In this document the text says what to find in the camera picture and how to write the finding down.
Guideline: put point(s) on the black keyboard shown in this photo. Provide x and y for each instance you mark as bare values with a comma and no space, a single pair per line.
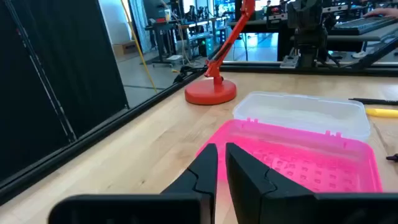
363,25

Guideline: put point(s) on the background workbench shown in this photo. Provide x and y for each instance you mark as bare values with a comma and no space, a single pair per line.
161,28

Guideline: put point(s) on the red desk lamp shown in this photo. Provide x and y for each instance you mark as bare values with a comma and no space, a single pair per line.
211,91

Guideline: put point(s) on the cardboard box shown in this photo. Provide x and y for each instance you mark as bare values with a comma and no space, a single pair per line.
124,48

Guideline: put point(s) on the supply box pink lid clear base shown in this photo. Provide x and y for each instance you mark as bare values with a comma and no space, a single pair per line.
311,155

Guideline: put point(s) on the black ballpoint pen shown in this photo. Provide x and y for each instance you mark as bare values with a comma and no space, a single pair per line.
376,101

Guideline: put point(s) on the black partition panel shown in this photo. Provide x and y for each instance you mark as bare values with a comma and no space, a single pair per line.
77,62

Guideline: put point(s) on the dark purple marker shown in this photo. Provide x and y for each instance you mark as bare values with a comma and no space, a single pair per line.
393,157

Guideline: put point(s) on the black workstation desk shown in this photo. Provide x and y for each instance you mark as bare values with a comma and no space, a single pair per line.
357,38

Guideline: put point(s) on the yellow highlighter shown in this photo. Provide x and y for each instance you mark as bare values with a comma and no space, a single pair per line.
384,112

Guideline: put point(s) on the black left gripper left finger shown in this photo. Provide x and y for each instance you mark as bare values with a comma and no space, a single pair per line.
205,174

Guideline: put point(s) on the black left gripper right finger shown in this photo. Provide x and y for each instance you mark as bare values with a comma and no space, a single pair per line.
245,180

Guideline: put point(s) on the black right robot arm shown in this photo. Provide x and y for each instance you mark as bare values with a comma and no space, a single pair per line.
308,31

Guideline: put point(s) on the person's hand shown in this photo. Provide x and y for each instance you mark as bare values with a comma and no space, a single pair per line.
384,12

